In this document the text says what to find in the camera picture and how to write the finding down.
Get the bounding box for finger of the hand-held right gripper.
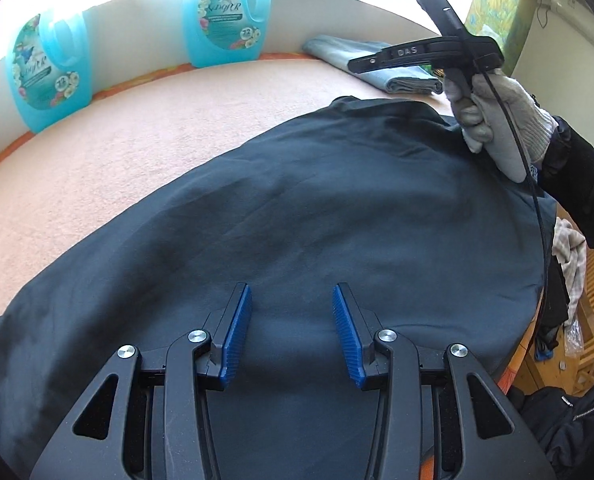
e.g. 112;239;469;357
348;50;393;73

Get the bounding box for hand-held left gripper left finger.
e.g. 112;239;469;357
30;282;254;480

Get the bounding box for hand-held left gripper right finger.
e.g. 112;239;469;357
331;282;558;480

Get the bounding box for black pants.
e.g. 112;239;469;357
0;95;552;480

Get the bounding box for person's right forearm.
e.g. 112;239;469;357
537;115;594;286

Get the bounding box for person's right hand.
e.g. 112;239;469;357
444;67;560;183

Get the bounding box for folded grey-blue cloth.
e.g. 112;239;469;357
302;35;445;95

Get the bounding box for blue detergent bottle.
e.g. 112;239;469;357
6;10;94;135
183;0;273;68

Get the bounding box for beige table mat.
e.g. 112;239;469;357
0;55;393;328

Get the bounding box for pile of clothes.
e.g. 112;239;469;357
532;217;590;361

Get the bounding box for person's black jacket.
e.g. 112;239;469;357
507;375;594;480

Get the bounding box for wall painting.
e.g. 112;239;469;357
464;0;542;73

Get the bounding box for black cable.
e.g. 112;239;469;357
479;67;550;356

